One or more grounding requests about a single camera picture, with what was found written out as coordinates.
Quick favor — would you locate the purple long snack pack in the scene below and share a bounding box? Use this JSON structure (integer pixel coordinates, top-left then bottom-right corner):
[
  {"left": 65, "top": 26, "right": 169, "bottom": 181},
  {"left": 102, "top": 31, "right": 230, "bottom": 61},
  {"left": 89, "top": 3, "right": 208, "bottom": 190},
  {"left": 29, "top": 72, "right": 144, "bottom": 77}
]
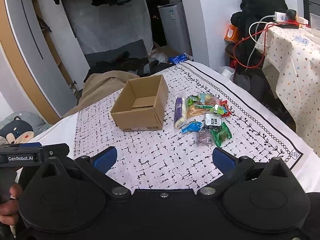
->
[{"left": 174, "top": 96, "right": 188, "bottom": 129}]

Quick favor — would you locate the blue foil snack packet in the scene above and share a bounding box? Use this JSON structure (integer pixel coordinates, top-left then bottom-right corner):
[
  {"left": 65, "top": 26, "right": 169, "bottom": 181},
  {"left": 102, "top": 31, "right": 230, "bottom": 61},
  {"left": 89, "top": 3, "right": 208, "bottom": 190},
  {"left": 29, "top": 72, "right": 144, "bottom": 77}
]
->
[{"left": 181, "top": 121, "right": 202, "bottom": 134}]

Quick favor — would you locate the black fuzzy garment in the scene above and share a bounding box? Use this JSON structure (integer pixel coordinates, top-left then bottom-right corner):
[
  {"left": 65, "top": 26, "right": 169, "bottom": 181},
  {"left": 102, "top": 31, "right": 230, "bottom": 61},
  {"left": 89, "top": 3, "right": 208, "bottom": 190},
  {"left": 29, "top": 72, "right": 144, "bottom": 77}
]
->
[{"left": 230, "top": 0, "right": 289, "bottom": 46}]

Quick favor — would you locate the orange tissue box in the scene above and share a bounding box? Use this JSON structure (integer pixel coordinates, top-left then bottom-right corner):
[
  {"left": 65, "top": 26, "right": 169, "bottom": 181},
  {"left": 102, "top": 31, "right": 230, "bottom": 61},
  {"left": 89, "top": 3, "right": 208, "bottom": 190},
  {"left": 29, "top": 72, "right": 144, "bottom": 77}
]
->
[{"left": 224, "top": 24, "right": 239, "bottom": 43}]

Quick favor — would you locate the dark green snack packet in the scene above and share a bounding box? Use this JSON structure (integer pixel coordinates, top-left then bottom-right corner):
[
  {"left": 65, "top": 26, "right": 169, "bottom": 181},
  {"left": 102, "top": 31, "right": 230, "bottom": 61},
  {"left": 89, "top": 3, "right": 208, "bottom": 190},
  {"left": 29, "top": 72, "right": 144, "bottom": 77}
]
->
[{"left": 211, "top": 122, "right": 232, "bottom": 147}]

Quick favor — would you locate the pink purple snack packet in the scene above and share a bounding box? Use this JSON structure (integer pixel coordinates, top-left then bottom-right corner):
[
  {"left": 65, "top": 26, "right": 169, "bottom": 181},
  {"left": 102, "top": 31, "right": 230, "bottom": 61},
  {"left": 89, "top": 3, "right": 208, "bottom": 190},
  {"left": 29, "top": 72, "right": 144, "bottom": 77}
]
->
[{"left": 196, "top": 131, "right": 214, "bottom": 146}]

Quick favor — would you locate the white cable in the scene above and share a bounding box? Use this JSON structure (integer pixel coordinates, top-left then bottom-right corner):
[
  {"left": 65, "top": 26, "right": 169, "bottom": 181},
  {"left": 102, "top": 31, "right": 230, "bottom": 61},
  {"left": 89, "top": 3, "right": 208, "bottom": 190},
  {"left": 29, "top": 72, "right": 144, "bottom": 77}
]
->
[{"left": 245, "top": 15, "right": 276, "bottom": 71}]

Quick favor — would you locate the orange cracker packet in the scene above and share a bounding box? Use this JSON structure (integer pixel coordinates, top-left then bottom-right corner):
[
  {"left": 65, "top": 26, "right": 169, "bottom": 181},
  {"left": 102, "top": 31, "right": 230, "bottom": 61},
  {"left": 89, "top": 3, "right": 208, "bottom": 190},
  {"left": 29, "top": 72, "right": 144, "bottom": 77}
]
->
[{"left": 188, "top": 105, "right": 214, "bottom": 118}]

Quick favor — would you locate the person's left hand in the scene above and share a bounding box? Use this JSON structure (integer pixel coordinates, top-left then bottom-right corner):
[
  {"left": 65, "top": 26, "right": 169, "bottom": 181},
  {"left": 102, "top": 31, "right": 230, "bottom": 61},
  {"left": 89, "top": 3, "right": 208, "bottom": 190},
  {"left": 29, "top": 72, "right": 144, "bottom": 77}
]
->
[{"left": 0, "top": 183, "right": 23, "bottom": 226}]

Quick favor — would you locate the blue foil bag on floor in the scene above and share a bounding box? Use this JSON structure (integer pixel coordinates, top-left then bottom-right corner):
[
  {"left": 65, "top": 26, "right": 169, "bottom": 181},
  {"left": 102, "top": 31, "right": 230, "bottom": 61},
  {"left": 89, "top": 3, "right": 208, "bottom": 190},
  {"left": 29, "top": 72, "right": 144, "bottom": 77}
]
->
[{"left": 169, "top": 54, "right": 188, "bottom": 65}]

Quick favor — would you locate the dog face plush cushion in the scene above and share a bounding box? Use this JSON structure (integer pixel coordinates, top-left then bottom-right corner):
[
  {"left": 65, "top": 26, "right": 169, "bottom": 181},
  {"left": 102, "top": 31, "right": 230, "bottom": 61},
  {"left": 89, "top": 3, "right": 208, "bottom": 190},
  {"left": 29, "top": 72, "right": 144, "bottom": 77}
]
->
[{"left": 1, "top": 112, "right": 50, "bottom": 144}]

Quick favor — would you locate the silver black snack packet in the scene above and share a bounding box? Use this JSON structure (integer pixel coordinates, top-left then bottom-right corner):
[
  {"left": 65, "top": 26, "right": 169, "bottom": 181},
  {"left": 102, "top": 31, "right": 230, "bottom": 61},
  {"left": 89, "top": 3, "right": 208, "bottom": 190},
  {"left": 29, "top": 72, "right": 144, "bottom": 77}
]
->
[{"left": 205, "top": 113, "right": 222, "bottom": 127}]

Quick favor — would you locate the light green snack packet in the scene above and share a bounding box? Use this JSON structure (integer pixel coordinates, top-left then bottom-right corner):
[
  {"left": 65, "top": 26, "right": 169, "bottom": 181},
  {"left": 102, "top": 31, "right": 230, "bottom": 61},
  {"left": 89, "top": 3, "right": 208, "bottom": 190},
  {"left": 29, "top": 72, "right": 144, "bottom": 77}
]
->
[{"left": 187, "top": 95, "right": 199, "bottom": 106}]

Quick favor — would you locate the floral tablecloth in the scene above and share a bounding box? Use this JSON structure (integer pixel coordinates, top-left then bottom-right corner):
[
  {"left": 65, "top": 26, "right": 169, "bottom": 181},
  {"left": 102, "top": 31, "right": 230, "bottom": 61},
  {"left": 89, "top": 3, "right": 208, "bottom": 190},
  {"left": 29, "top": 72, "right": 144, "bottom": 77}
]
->
[{"left": 255, "top": 27, "right": 319, "bottom": 154}]

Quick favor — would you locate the white patterned bed cover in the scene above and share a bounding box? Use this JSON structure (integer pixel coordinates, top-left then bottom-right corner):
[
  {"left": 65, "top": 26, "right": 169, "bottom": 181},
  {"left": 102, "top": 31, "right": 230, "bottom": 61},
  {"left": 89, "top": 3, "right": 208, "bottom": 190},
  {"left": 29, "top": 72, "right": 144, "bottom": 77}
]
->
[{"left": 35, "top": 61, "right": 319, "bottom": 192}]

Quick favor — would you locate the white power strip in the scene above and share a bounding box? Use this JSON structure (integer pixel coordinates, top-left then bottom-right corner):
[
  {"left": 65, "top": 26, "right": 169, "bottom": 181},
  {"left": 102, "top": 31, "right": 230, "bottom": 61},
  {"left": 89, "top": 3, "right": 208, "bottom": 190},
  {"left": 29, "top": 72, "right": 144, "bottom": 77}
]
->
[{"left": 274, "top": 9, "right": 297, "bottom": 23}]

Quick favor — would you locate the red cable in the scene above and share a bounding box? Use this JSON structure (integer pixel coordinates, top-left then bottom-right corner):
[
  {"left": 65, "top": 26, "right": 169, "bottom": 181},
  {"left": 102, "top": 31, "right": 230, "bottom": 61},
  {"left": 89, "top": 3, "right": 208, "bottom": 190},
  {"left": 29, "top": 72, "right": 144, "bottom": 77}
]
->
[{"left": 232, "top": 21, "right": 311, "bottom": 69}]

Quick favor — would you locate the tan blanket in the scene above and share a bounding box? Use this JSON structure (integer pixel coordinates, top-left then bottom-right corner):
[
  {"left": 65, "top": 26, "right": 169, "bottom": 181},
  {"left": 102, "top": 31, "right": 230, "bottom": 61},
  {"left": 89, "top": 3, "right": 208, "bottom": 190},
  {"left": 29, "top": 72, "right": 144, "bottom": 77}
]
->
[{"left": 63, "top": 70, "right": 139, "bottom": 118}]

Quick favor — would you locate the teal band cracker packet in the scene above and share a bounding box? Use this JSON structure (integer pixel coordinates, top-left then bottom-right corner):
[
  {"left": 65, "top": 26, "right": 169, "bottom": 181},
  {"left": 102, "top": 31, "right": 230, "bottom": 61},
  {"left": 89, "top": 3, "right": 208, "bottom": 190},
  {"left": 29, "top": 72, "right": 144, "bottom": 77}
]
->
[{"left": 197, "top": 93, "right": 216, "bottom": 105}]

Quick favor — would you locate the red snack packet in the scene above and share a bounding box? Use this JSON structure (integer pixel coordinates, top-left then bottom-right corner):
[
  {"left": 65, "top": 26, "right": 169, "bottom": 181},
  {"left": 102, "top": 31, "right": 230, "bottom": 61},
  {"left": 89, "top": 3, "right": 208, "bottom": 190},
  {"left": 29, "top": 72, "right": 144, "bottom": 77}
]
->
[{"left": 220, "top": 100, "right": 232, "bottom": 117}]

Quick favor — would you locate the grey sliding wardrobe door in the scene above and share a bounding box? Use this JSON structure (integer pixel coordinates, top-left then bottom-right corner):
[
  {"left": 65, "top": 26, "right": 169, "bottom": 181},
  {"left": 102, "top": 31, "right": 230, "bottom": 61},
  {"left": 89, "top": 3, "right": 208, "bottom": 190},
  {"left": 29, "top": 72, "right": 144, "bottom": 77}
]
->
[{"left": 4, "top": 0, "right": 77, "bottom": 117}]

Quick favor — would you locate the dark clothes pile on floor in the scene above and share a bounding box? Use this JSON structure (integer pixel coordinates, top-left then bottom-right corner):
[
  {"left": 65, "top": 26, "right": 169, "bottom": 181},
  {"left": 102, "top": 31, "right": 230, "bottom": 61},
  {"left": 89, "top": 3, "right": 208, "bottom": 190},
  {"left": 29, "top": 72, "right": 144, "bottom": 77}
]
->
[{"left": 84, "top": 51, "right": 161, "bottom": 83}]

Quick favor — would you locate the brown cardboard box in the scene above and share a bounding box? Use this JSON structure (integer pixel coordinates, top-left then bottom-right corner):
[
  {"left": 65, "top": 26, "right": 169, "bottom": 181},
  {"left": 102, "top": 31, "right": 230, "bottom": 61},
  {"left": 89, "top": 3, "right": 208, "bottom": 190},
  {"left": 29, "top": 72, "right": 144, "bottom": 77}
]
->
[{"left": 110, "top": 75, "right": 169, "bottom": 132}]

